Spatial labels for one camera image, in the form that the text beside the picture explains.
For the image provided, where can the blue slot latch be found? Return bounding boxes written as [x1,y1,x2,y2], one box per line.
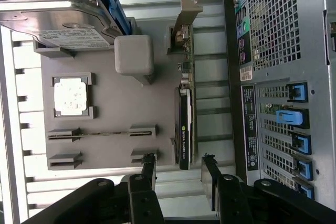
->
[296,159,313,182]
[299,184,315,200]
[291,132,312,156]
[276,110,310,130]
[286,82,308,103]

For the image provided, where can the green RAM stick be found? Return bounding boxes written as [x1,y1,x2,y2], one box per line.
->
[48,131,153,140]

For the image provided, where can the grey parts rack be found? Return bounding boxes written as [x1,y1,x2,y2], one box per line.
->
[33,16,196,174]

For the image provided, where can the silver CPU chip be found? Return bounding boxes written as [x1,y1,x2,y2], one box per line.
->
[54,81,87,116]

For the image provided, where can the open black PC case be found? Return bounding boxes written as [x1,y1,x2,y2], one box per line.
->
[222,0,336,210]

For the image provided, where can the silver hard disk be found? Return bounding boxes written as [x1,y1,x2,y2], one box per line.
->
[0,0,123,51]

